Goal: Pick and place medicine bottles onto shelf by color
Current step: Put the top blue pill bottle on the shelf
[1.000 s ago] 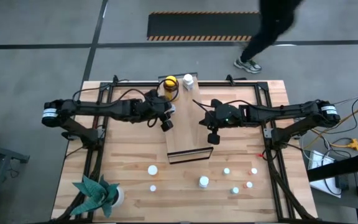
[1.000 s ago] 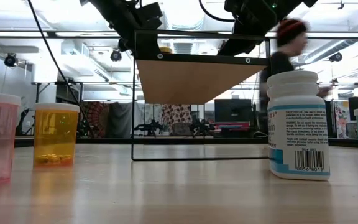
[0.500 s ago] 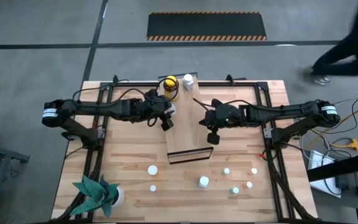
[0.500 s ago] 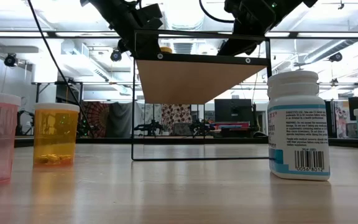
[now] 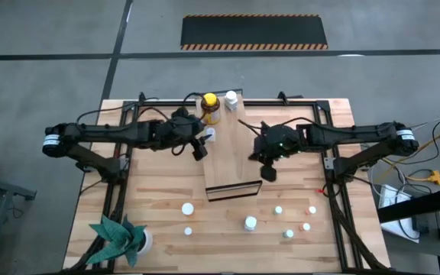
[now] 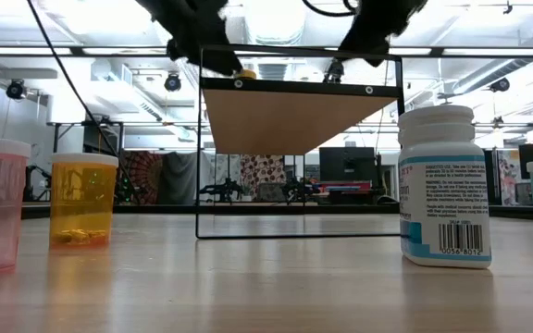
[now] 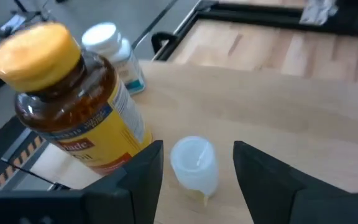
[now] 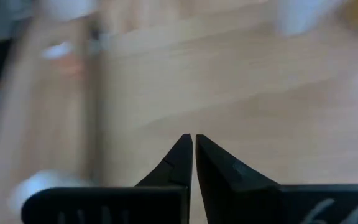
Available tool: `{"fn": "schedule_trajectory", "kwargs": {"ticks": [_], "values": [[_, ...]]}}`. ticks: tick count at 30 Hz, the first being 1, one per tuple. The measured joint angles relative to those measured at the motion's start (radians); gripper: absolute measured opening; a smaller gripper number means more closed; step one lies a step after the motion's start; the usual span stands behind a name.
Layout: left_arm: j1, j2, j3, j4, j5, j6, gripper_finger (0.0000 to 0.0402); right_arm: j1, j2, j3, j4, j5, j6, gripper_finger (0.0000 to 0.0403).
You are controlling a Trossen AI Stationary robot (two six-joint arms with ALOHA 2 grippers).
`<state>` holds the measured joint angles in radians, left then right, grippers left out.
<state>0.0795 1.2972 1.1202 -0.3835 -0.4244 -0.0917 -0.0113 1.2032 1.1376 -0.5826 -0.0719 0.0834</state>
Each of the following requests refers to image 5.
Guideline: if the tall white medicine bottle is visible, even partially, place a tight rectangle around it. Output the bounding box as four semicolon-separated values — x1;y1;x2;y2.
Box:
224;90;240;113

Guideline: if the black aluminium rig frame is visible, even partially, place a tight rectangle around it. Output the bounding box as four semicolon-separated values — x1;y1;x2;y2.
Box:
63;90;391;274

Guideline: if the amber bottle with yellow cap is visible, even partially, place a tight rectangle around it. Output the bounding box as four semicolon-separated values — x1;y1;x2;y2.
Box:
200;92;222;126

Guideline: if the white box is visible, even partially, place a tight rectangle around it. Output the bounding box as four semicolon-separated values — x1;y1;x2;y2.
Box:
378;183;422;243

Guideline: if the yellow cable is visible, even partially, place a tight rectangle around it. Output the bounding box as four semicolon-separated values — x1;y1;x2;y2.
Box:
376;131;440;183

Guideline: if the green artificial plant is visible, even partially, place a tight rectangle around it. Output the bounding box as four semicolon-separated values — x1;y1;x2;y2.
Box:
86;213;147;268

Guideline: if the black hazard-striped floor mat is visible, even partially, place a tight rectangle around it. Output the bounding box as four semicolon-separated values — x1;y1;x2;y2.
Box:
180;14;329;52

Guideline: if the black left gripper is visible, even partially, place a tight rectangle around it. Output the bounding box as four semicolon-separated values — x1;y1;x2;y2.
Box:
173;107;214;162

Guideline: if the white plant pot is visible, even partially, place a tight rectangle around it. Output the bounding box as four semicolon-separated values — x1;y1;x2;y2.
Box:
137;228;154;256

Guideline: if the white bottle with teal label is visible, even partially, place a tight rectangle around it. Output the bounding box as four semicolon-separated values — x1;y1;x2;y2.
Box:
244;215;258;233

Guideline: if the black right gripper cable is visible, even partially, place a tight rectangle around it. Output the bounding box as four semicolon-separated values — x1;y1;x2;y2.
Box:
237;118;264;134

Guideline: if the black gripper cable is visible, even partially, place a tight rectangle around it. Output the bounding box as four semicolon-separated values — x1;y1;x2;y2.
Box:
237;118;264;134
170;141;190;157

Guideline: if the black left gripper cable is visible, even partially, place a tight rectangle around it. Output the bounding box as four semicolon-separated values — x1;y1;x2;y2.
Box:
170;141;190;157

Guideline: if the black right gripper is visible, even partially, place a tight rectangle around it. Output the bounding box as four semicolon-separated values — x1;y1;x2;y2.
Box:
248;121;280;183

